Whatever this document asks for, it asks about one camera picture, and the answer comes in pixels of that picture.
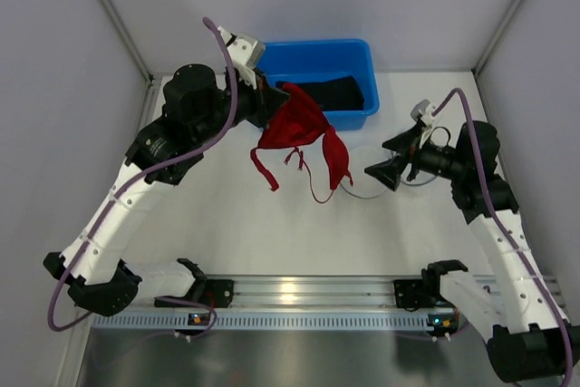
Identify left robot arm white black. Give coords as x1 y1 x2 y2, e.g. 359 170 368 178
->
43 64 289 316

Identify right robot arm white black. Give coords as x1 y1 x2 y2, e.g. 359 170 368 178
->
365 121 579 386

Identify slotted cable duct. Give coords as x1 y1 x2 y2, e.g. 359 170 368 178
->
92 311 459 332

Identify aluminium mounting rail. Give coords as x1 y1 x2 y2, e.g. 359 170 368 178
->
74 274 567 311

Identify red bra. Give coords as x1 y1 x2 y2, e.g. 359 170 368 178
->
250 83 353 193

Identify black garment in bin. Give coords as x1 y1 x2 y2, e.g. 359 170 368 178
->
295 76 364 111

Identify white mesh laundry bag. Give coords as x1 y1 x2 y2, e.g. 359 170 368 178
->
339 145 439 200

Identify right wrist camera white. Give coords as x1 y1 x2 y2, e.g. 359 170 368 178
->
411 100 439 148

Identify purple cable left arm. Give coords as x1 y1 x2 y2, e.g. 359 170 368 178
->
46 16 241 341

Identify blue plastic bin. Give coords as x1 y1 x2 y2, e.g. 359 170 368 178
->
258 38 380 131

